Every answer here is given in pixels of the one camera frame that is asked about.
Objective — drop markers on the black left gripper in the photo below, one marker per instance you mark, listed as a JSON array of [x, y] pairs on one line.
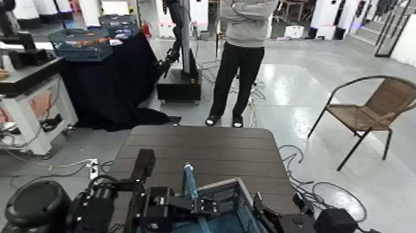
[[159, 208]]

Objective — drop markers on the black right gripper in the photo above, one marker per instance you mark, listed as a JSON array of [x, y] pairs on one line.
[[297, 225]]

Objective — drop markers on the blue crate with grey rim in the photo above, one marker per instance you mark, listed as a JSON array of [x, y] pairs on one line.
[[234, 208]]

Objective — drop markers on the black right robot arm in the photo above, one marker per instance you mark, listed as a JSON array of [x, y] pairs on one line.
[[336, 221]]

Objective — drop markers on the dark blue plastic crate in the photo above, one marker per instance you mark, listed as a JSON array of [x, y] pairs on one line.
[[120, 26]]

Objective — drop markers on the large blue crate with goods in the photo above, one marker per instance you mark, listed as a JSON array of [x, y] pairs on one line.
[[81, 45]]

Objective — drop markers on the white power strip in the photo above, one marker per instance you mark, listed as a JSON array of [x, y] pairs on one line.
[[93, 167]]

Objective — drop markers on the black mobile robot with column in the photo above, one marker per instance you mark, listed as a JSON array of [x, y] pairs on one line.
[[182, 81]]

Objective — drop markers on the brown wicker metal chair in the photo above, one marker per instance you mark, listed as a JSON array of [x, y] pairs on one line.
[[377, 110]]

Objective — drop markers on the black table cloth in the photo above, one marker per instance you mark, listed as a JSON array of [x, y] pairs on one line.
[[110, 84]]

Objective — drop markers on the person in grey sweater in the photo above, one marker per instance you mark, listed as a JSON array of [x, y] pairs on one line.
[[243, 58]]

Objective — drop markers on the grey waste bin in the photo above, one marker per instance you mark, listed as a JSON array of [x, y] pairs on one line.
[[204, 35]]

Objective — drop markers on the small white box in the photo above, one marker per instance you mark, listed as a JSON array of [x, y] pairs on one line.
[[294, 31]]

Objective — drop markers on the red fire extinguisher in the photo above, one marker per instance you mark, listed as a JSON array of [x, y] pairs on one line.
[[147, 30]]

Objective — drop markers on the white cabinet with red lights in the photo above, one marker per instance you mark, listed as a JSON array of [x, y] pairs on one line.
[[165, 19]]

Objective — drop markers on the white cart with grey top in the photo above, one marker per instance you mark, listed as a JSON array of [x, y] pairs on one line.
[[32, 107]]

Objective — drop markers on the white kiosk with black stripe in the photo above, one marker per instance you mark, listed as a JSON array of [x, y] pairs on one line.
[[326, 18]]

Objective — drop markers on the wooden background table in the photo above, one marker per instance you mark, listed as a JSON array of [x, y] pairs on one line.
[[294, 8]]

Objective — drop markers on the white board panel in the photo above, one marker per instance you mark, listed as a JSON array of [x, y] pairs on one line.
[[406, 45]]

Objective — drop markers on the black device on cart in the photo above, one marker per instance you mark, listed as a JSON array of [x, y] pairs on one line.
[[31, 58]]

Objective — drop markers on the black monitor stand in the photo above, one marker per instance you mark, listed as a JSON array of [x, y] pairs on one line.
[[13, 29]]

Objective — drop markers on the black metal frame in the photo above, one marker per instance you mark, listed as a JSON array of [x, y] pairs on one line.
[[390, 29]]

